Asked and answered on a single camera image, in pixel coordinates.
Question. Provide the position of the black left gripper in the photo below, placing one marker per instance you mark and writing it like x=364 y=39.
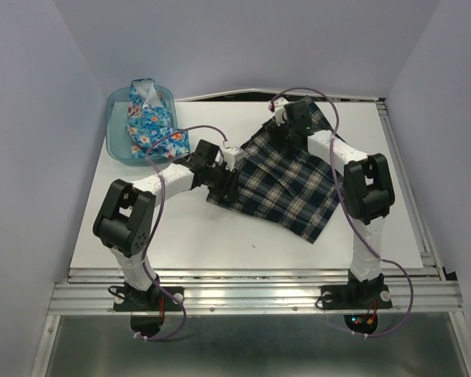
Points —
x=230 y=185

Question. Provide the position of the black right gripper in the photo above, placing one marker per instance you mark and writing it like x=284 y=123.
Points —
x=275 y=131

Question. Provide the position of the navy plaid pleated skirt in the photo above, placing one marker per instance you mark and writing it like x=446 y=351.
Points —
x=293 y=189

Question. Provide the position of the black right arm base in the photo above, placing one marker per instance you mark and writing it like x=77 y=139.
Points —
x=355 y=295

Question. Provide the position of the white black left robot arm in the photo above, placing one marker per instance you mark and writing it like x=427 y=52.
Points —
x=124 y=221

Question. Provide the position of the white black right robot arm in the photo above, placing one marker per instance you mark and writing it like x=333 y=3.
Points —
x=365 y=190

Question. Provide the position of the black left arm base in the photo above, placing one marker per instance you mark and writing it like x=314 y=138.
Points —
x=128 y=299

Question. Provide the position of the blue floral skirt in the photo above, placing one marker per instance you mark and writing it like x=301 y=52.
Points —
x=149 y=119

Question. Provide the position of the clear blue plastic bin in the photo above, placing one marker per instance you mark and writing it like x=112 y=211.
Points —
x=119 y=144

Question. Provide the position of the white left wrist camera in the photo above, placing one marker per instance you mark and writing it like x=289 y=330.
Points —
x=231 y=155

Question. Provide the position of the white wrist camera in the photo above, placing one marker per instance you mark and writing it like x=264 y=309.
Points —
x=277 y=107
x=231 y=155

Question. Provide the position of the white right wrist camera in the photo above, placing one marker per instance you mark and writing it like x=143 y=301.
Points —
x=277 y=107

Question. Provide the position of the aluminium table frame rail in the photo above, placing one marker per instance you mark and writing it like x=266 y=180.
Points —
x=251 y=287

